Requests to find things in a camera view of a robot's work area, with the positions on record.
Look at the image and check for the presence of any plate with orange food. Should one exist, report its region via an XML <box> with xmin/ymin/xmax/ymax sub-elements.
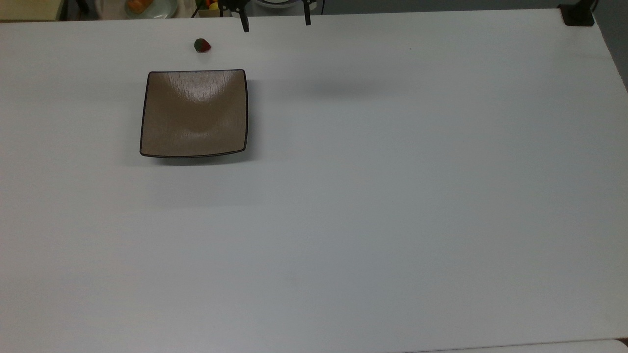
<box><xmin>124</xmin><ymin>0</ymin><xmax>178</xmax><ymax>20</ymax></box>

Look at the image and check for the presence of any square brown ceramic plate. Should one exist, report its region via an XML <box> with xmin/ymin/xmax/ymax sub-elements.
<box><xmin>140</xmin><ymin>69</ymin><xmax>249</xmax><ymax>159</ymax></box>

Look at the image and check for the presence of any box of yellow fruit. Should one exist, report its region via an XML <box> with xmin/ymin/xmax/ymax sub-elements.
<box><xmin>195</xmin><ymin>0</ymin><xmax>232</xmax><ymax>19</ymax></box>

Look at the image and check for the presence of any tan wooden cabinet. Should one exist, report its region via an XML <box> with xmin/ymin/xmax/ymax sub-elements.
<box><xmin>0</xmin><ymin>0</ymin><xmax>67</xmax><ymax>22</ymax></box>

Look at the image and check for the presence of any white folding table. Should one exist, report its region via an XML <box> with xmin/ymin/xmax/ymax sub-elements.
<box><xmin>417</xmin><ymin>338</ymin><xmax>628</xmax><ymax>353</ymax></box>

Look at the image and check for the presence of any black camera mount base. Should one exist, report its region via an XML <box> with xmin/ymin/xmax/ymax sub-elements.
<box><xmin>558</xmin><ymin>0</ymin><xmax>596</xmax><ymax>27</ymax></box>

